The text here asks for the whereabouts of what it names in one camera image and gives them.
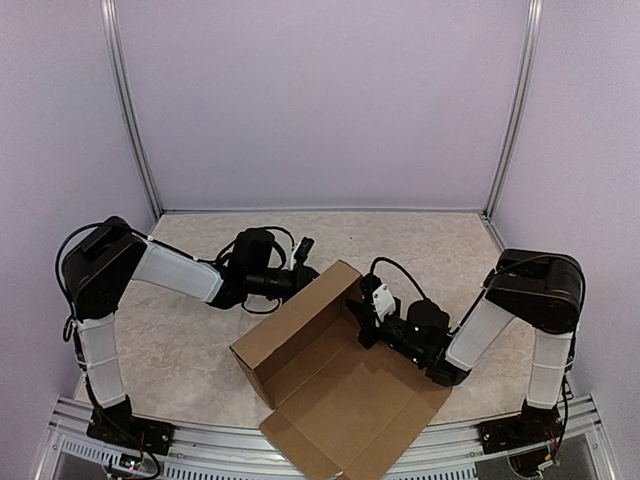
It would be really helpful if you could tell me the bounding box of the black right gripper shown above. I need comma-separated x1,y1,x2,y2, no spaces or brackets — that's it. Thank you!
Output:
344,298,426,367

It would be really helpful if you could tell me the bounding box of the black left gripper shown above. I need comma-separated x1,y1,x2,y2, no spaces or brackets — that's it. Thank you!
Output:
248,263,339,308

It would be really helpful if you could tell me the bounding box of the brown cardboard box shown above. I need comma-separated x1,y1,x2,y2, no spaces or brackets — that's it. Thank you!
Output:
230,260,451,479

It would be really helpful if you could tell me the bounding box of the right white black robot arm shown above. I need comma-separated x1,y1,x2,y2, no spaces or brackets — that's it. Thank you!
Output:
346,249,587,444

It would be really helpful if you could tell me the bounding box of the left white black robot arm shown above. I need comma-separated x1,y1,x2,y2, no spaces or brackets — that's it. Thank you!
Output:
54,216,319,445

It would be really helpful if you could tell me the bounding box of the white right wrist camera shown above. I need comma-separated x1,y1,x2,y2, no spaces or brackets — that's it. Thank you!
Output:
360,273,398,323

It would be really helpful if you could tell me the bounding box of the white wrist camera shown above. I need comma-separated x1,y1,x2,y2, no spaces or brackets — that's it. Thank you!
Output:
360,273,398,323
288,237,315,270

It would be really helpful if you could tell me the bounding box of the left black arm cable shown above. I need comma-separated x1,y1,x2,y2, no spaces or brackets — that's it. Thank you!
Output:
54,223,301,346

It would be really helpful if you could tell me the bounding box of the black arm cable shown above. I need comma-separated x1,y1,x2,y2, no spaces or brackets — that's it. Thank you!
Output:
54,223,301,346
372,256,461,336

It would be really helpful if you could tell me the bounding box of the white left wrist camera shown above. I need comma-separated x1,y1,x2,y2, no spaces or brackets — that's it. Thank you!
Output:
288,237,315,270

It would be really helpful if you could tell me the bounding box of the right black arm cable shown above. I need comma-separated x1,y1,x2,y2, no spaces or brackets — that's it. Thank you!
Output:
372,256,461,336

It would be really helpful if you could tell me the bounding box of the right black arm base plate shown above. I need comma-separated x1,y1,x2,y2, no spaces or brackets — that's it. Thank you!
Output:
477,374,568,454

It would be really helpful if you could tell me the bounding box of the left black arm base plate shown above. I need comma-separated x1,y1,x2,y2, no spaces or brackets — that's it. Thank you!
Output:
87,401,175,455

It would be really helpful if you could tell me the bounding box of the front aluminium frame rail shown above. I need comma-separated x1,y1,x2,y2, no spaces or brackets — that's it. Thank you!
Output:
32,396,619,479

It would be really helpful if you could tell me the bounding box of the left aluminium frame post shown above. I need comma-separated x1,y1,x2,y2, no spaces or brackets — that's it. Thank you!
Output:
100,0,164,220

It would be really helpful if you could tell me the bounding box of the aluminium frame post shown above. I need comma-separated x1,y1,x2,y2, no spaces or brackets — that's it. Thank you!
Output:
100,0,164,220
483,0,544,222

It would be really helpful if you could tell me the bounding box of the right aluminium frame post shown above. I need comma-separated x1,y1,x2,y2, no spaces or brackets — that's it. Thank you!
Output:
483,0,544,222

